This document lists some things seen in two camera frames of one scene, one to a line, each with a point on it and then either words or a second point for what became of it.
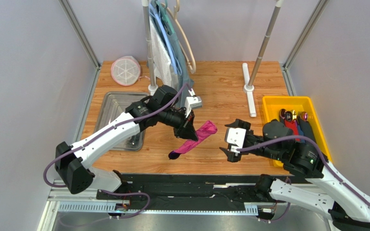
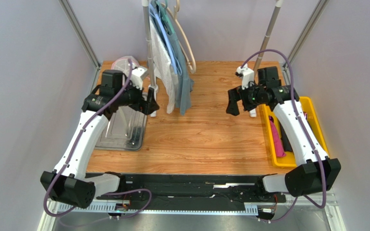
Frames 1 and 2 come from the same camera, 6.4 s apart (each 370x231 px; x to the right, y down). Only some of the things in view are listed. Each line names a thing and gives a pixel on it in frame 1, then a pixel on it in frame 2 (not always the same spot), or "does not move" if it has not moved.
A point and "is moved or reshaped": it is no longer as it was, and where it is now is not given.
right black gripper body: x=247 y=140 -> x=242 y=99
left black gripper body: x=178 y=121 -> x=132 y=97
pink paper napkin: x=210 y=128 is moved or reshaped
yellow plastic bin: x=271 y=107 does not move
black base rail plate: x=190 y=192 does not move
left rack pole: x=152 y=89 does not move
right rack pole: x=248 y=87 does not move
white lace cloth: x=163 y=64 does not move
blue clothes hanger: x=166 y=43 does not move
